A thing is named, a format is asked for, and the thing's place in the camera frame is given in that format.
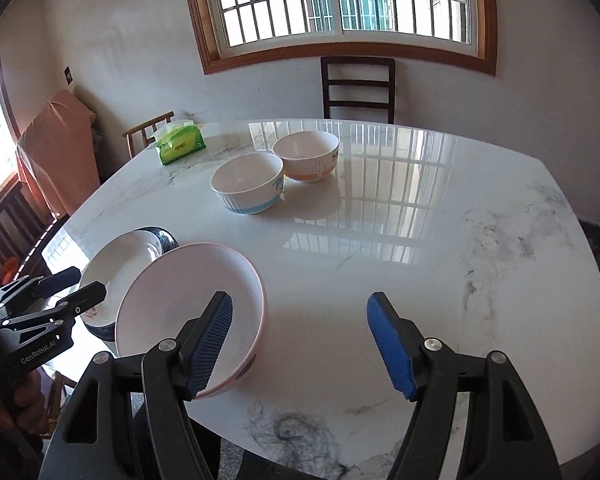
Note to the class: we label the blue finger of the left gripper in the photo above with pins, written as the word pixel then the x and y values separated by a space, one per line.
pixel 13 316
pixel 57 280

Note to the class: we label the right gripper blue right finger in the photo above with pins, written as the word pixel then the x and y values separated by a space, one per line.
pixel 418 367

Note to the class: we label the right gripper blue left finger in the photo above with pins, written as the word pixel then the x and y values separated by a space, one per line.
pixel 184 364

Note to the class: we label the large pink bowl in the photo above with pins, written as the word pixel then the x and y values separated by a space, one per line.
pixel 177 287

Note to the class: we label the white bowl with blue stripe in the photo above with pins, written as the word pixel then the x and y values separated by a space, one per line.
pixel 250 183

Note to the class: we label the white bowl with orange rabbit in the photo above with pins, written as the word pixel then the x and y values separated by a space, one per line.
pixel 308 156

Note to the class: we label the operator left hand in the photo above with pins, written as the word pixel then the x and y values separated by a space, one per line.
pixel 25 408

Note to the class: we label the white plate with dark rim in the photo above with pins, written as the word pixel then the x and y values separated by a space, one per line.
pixel 116 265

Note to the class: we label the orange cloth-covered furniture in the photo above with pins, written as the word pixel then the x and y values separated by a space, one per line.
pixel 55 155

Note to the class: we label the light wooden chair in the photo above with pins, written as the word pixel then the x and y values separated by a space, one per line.
pixel 141 136

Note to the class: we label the green tissue pack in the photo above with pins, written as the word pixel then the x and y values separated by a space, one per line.
pixel 176 140

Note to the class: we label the wood-framed barred window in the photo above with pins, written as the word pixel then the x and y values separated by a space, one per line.
pixel 238 33

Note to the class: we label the black wall switch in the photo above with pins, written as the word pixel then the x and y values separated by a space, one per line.
pixel 68 75

